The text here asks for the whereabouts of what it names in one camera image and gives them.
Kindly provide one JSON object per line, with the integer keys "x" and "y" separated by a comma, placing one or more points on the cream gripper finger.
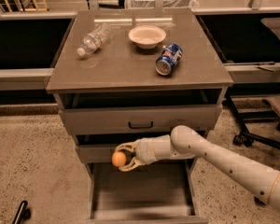
{"x": 129, "y": 146}
{"x": 133, "y": 164}

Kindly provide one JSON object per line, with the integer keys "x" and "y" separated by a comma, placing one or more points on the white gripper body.
{"x": 144, "y": 152}

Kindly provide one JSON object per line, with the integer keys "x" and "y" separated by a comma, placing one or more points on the orange fruit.
{"x": 118, "y": 158}

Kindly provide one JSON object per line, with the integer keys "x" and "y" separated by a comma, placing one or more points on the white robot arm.
{"x": 184, "y": 143}

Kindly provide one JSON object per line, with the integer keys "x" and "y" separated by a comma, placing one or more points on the grey bottom drawer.
{"x": 161, "y": 193}

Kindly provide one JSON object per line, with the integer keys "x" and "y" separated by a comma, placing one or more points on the grey drawer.
{"x": 146, "y": 112}
{"x": 161, "y": 193}
{"x": 98, "y": 148}

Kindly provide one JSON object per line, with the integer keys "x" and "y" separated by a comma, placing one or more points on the grey middle drawer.
{"x": 98, "y": 148}

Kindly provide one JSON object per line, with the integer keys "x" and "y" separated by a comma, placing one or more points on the grey top drawer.
{"x": 146, "y": 112}

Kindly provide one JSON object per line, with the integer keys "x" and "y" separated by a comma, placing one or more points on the grey drawer cabinet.
{"x": 120, "y": 66}

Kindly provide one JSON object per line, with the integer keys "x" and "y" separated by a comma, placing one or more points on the black office chair base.
{"x": 251, "y": 126}

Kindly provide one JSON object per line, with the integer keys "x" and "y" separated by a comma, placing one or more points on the blue soda can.
{"x": 169, "y": 59}

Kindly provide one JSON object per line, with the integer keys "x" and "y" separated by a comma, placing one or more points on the white paper bowl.
{"x": 147, "y": 36}

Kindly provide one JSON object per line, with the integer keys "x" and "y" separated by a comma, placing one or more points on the clear plastic water bottle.
{"x": 94, "y": 40}

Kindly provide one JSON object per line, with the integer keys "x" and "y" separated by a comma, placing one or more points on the black object bottom left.
{"x": 23, "y": 213}

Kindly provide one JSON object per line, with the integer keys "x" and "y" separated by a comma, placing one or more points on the clear plastic bin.
{"x": 135, "y": 4}

